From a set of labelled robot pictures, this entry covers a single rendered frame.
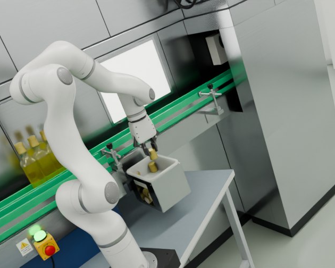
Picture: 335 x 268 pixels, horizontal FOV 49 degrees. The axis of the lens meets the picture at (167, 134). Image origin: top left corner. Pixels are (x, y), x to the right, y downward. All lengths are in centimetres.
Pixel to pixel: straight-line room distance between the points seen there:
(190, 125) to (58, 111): 100
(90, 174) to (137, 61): 97
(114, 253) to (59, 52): 69
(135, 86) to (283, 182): 127
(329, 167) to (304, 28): 96
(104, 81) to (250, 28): 97
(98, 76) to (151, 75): 74
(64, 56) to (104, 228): 58
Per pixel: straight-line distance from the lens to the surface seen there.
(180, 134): 197
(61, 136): 118
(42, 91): 115
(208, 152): 240
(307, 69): 246
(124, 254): 134
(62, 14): 191
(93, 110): 190
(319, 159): 265
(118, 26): 202
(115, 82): 141
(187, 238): 161
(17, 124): 179
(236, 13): 202
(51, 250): 155
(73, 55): 129
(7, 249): 161
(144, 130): 156
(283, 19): 229
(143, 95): 144
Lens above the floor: 170
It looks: 20 degrees down
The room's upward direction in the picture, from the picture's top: 21 degrees counter-clockwise
